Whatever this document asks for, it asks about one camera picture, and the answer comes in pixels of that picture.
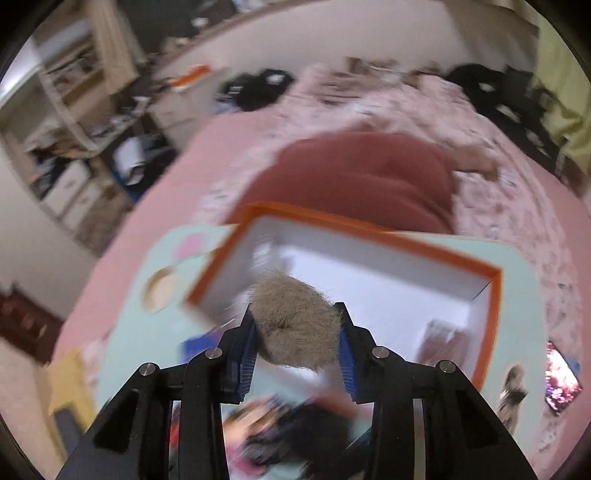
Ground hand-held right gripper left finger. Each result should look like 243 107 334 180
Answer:
55 305 259 480

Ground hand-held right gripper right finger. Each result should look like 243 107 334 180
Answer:
335 302 539 480

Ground brown fur scrunchie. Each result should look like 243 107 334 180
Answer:
252 272 345 370

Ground orange cardboard box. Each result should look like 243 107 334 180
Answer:
187 200 502 388

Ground mint cartoon print desktop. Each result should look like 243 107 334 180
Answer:
99 224 550 480

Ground small blue box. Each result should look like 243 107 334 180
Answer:
180 335 222 370

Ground black plastic bag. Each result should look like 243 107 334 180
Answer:
231 397 370 467

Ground crumpled foil wrappers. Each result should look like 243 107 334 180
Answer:
496 364 529 435

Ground yellow cloth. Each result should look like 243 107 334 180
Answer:
48 348 100 416

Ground red pillow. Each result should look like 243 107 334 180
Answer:
228 131 458 236

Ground pink bed sheet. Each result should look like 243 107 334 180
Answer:
51 111 591 480

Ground smartphone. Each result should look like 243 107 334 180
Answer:
545 340 583 416

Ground pink floral blanket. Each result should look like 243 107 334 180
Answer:
194 60 583 361

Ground white rolled mat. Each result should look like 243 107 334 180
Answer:
113 136 153 185

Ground white drawer cabinet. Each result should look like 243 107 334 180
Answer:
152 69 232 144

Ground black clothes pile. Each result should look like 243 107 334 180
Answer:
448 62 564 171
222 69 296 112

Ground small orange box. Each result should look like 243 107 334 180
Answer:
168 65 211 88

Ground white bookshelf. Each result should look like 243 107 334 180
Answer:
0 0 139 217

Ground light green hanging cloth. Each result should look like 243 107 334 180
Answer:
531 14 591 195

